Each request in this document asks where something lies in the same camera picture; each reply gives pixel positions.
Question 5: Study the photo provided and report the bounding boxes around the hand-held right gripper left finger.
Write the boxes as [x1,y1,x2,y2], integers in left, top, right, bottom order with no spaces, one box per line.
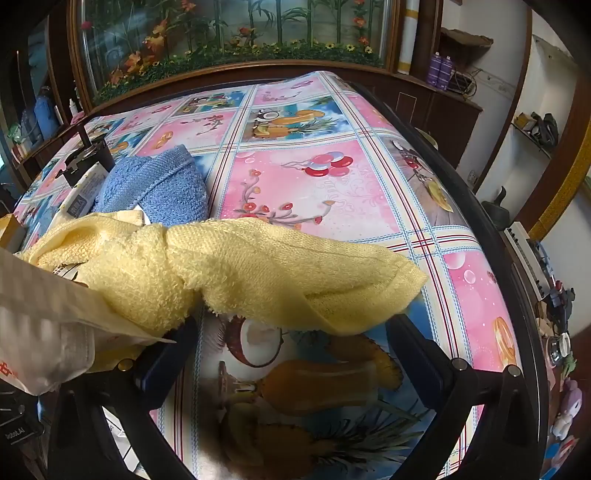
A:
[48,316,201,480]

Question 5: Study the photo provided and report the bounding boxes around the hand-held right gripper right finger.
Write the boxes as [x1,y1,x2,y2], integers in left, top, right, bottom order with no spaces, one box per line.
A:
[385,314,550,480]

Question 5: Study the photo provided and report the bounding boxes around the translucent snack packet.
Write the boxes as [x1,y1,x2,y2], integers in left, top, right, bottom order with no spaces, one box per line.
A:
[0,247,178,398]

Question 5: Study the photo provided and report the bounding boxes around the yellow towel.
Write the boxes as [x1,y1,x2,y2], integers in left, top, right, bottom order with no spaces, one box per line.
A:
[14,210,428,370]

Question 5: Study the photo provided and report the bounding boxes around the glass jar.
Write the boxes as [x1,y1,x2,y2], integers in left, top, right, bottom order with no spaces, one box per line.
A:
[547,335,573,366]

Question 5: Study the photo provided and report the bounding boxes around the white keyboard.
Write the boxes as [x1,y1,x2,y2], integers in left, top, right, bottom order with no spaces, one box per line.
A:
[503,224,555,301]

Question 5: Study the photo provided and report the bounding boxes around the purple plush toy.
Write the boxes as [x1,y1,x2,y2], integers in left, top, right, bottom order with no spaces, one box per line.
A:
[551,378,583,439]

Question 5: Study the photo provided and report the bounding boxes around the black kettle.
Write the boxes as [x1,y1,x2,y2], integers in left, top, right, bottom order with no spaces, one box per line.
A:
[482,187,511,227]

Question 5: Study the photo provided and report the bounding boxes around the blue towel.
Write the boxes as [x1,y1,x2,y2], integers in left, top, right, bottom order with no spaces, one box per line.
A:
[92,144,208,227]

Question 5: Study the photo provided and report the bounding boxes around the printed silver packet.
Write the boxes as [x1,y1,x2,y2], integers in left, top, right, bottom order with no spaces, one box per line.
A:
[58,164,112,222]

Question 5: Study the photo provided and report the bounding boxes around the printed tablecloth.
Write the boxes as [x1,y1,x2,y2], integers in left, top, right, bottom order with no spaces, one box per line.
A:
[11,69,532,480]

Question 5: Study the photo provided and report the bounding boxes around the dark wooden cabinet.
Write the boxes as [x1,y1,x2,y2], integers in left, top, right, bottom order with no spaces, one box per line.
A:
[0,0,483,185]

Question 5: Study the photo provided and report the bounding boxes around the blue water bottle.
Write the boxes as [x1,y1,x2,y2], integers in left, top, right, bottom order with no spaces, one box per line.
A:
[34,95,59,139]

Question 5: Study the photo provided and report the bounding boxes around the purple spray can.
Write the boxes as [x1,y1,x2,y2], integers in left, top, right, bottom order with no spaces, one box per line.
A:
[426,53,443,88]
[438,55,454,92]

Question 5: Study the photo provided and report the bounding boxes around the brown wooden shelf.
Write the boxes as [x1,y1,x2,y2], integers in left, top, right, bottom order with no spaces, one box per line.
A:
[438,28,495,51]

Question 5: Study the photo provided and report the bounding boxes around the white rolled poster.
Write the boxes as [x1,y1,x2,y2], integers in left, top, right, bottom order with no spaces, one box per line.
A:
[399,0,444,75]

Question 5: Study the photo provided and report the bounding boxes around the fish tank with artificial flowers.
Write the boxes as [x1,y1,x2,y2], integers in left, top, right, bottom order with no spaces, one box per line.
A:
[69,0,402,107]

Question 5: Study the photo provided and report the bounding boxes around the gold door frame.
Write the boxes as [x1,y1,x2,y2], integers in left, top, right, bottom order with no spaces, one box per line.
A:
[529,90,591,243]

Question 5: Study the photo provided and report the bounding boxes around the white wall shelf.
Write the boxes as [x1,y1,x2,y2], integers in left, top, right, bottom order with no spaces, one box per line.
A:
[510,111,560,160]

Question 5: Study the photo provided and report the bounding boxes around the tangled cables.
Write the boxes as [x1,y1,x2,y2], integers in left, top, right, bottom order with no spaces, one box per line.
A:
[450,69,477,99]

